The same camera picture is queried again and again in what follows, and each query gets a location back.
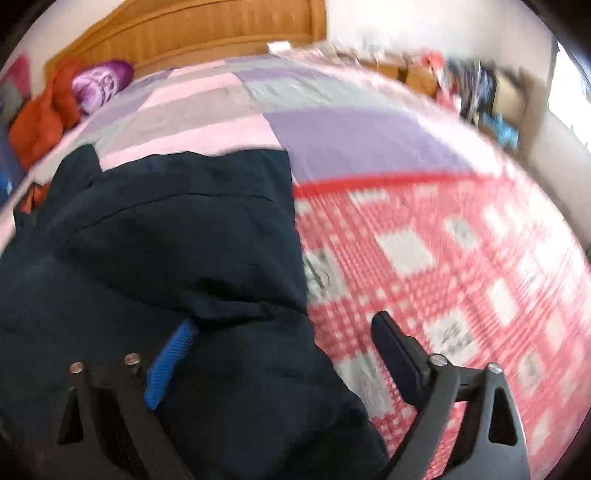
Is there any red white checkered mat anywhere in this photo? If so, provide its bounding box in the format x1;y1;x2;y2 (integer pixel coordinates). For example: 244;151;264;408
294;174;590;479

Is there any purple floral pillow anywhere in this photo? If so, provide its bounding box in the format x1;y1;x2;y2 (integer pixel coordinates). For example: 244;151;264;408
72;60;134;115

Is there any wooden headboard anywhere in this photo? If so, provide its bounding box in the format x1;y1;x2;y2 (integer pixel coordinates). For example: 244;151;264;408
44;0;327;79

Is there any wooden bedside drawer cabinet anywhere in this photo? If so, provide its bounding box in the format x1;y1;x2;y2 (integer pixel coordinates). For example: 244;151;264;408
360;58;440;98

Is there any blue printed tote bag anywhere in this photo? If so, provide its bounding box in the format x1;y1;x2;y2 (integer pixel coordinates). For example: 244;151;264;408
0;124;25;206

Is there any red orange puffer jacket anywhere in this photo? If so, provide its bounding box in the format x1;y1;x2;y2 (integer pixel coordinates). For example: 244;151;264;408
8;59;83;172

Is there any dark navy padded jacket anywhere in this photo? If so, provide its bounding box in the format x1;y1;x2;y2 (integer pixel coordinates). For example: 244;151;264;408
0;143;392;480

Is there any purple pink patchwork bedsheet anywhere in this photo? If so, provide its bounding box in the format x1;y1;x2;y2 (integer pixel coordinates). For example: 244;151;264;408
0;50;514;250

